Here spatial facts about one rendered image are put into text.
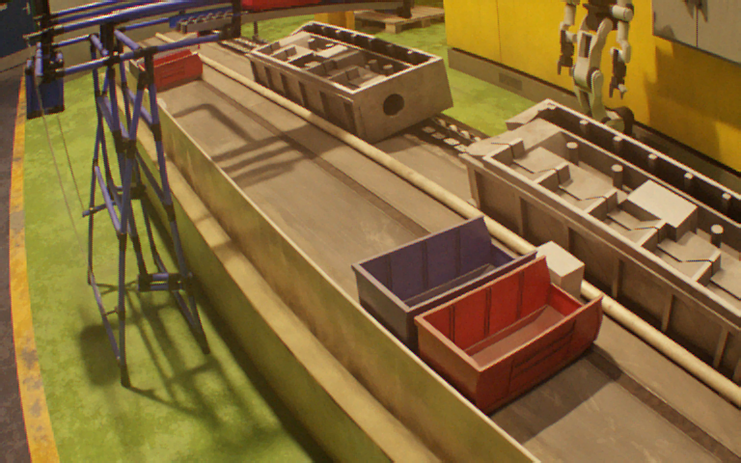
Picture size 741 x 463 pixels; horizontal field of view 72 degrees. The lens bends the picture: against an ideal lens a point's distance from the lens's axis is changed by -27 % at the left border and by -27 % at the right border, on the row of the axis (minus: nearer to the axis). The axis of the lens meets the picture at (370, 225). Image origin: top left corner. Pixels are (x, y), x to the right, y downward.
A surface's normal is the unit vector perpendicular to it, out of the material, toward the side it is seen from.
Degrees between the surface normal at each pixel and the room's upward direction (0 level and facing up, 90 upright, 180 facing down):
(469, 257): 88
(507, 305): 88
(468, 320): 88
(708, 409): 0
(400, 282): 88
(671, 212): 10
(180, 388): 0
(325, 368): 0
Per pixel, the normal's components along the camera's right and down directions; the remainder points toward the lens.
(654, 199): -0.21, -0.80
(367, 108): 0.52, 0.40
